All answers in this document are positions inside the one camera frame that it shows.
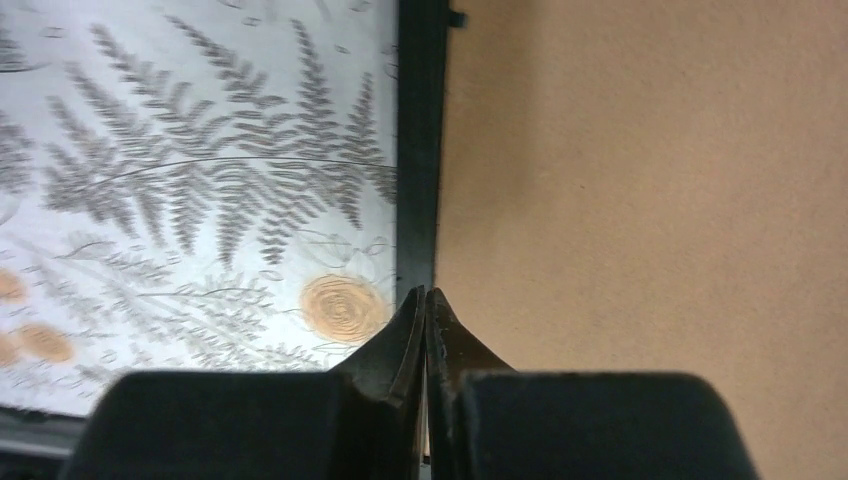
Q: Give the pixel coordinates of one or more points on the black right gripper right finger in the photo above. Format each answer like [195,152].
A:
[490,421]

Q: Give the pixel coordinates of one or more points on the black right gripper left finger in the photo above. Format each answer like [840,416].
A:
[358,420]

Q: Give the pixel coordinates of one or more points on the brown backing board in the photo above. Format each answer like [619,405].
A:
[660,185]

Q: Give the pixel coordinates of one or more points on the black picture frame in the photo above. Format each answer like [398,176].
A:
[422,47]

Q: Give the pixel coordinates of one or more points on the floral table cloth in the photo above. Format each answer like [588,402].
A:
[191,185]

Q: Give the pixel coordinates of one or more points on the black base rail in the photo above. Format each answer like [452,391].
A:
[36,444]

